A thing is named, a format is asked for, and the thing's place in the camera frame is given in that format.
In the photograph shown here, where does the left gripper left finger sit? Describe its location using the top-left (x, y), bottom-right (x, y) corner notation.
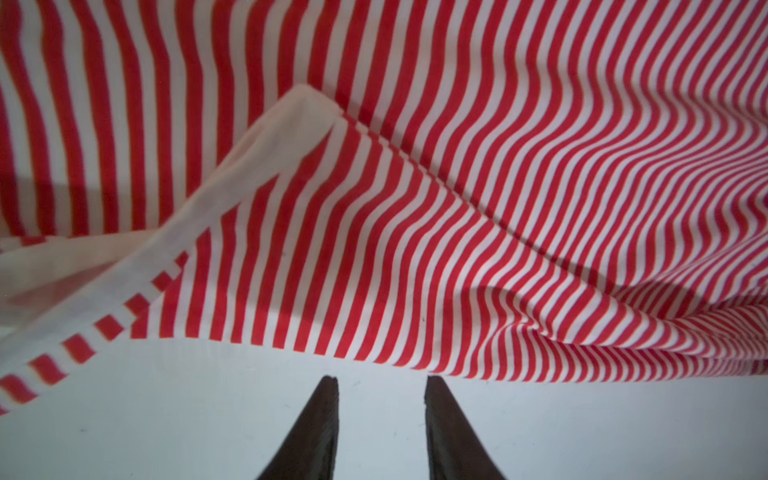
top-left (259, 376), bottom-right (339, 479)

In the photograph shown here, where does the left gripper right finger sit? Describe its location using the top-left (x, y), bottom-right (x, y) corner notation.
top-left (424, 376), bottom-right (504, 479)

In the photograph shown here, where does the red white striped tank top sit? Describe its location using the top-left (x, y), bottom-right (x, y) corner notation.
top-left (1, 1), bottom-right (767, 413)

